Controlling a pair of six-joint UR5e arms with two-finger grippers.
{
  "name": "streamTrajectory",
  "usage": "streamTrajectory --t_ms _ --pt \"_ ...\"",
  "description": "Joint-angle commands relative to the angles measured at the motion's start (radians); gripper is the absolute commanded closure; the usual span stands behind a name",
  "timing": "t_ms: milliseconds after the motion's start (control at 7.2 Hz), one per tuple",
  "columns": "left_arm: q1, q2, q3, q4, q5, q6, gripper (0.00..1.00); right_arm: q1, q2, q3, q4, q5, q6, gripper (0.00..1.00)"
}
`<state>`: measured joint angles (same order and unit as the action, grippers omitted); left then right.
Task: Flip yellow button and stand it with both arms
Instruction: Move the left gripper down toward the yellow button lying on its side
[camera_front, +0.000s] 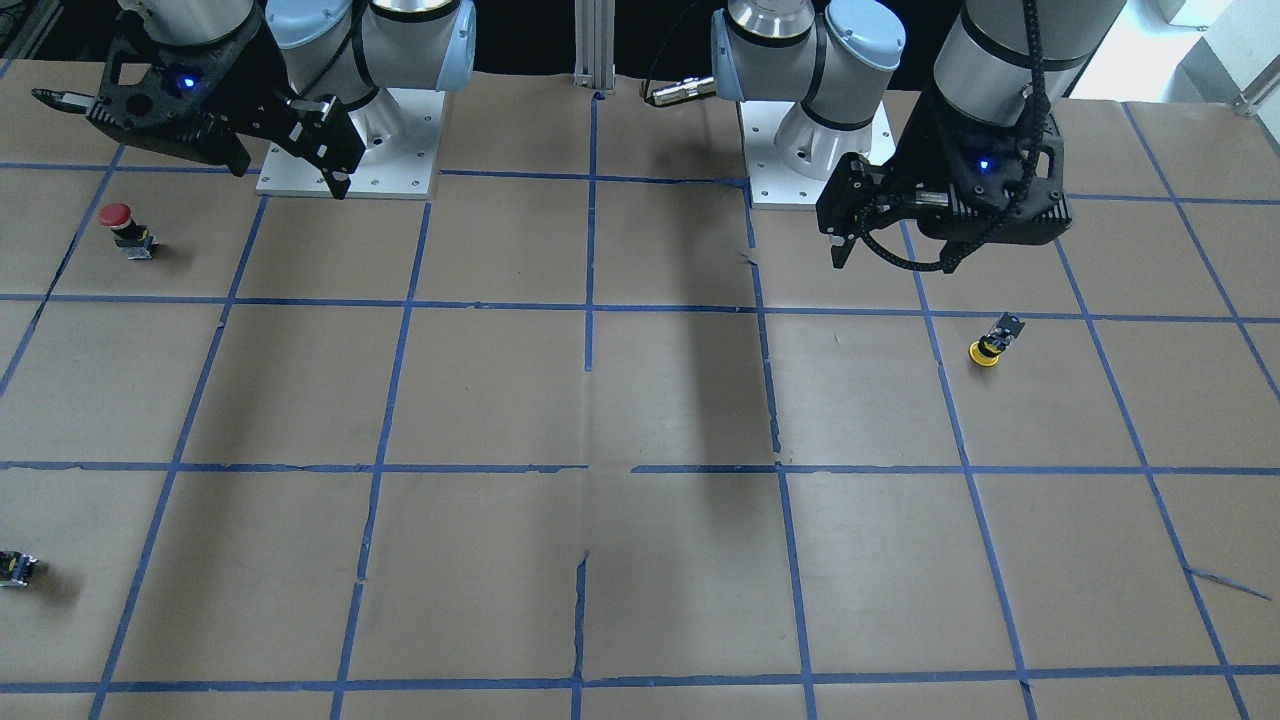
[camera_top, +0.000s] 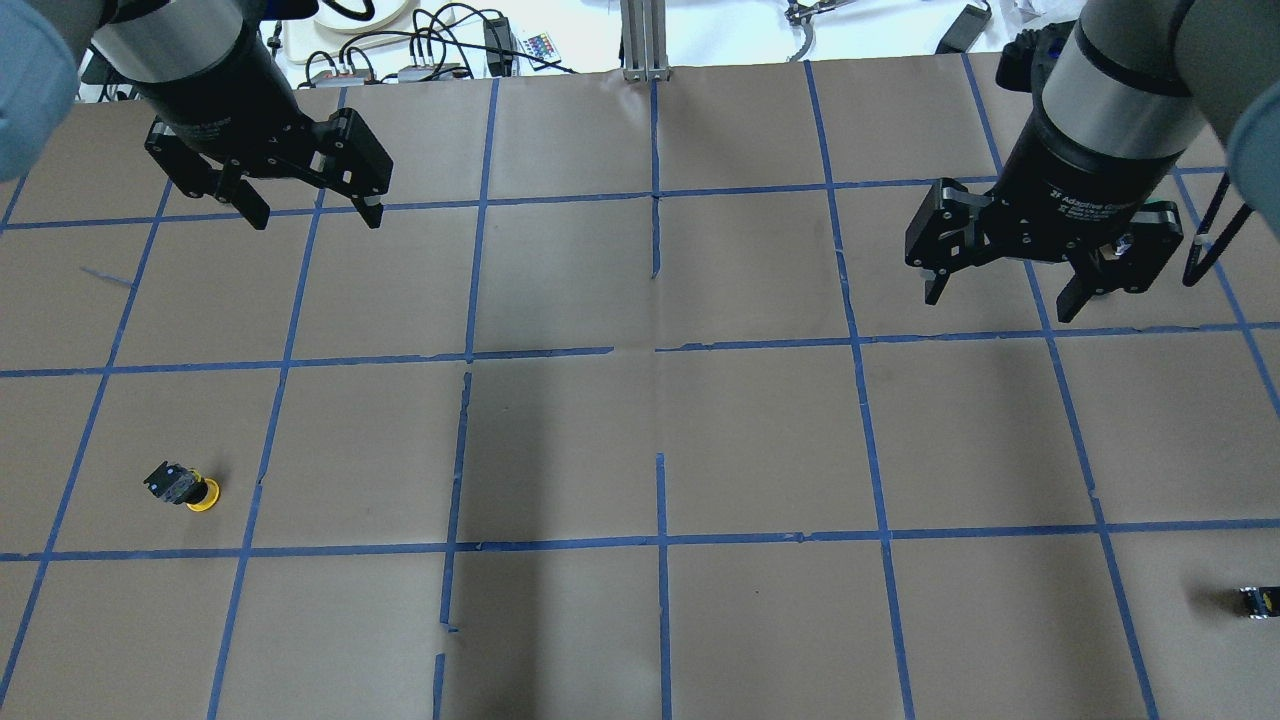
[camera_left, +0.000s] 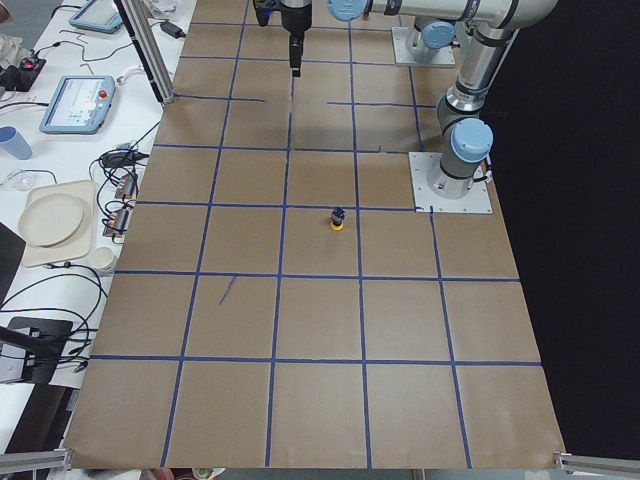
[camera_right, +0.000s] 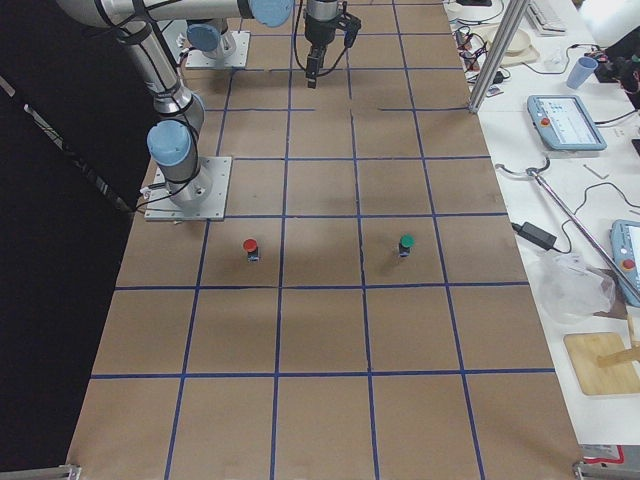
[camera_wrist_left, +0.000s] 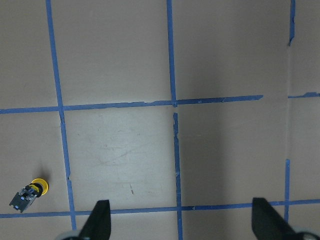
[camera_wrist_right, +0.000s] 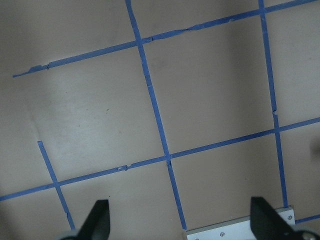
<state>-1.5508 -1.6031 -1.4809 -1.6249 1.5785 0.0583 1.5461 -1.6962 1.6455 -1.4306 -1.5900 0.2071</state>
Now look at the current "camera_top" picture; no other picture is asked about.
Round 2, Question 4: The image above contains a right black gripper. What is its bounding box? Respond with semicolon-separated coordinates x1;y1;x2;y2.
905;106;1184;323

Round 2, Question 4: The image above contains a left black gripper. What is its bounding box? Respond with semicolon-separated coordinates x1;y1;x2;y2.
137;20;394;231

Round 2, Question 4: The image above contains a yellow push button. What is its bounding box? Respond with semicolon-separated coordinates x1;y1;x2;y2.
142;461;221;512

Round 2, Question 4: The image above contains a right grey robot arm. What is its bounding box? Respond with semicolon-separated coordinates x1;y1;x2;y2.
904;1;1279;323

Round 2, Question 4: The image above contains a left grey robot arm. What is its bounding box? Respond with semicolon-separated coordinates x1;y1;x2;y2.
1;1;394;231

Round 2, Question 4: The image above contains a beige tray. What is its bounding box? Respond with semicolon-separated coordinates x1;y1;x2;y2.
282;1;435;65

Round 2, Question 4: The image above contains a black power adapter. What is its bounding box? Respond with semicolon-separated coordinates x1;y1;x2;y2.
934;1;993;55

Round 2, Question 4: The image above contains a colourful remote control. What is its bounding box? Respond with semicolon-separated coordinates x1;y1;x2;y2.
520;32;561;64

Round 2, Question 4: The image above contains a small black yellow component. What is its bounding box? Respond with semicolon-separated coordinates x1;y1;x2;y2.
1238;585;1280;620

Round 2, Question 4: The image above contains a black cable bundle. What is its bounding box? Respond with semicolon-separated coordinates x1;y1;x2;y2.
305;8;576;83

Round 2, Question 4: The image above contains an aluminium frame post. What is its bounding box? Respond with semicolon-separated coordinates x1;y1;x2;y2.
620;0;671;83

